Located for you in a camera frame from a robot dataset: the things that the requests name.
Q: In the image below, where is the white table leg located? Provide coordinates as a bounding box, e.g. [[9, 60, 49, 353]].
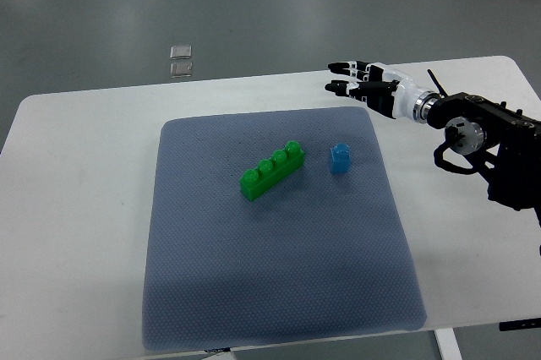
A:
[[434, 328, 462, 360]]

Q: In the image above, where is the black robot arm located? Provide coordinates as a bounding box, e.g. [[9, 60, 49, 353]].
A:
[[422, 92, 540, 216]]

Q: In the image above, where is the black table control panel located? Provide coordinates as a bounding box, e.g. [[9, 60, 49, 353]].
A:
[[499, 318, 541, 332]]

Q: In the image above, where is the long green block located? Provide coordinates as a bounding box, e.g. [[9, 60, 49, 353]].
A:
[[239, 140, 305, 201]]

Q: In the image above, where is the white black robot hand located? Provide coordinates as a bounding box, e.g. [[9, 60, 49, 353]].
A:
[[325, 61, 441, 123]]

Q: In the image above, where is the black cable loop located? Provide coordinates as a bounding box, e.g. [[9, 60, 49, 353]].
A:
[[427, 68, 450, 97]]

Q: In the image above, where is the small blue block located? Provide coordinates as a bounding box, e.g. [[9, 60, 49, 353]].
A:
[[329, 143, 351, 174]]

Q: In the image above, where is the upper metal floor plate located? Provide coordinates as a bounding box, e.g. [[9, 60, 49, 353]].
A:
[[170, 44, 192, 60]]

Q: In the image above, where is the blue-grey mesh mat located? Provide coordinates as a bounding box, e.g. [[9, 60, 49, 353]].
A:
[[142, 106, 426, 351]]

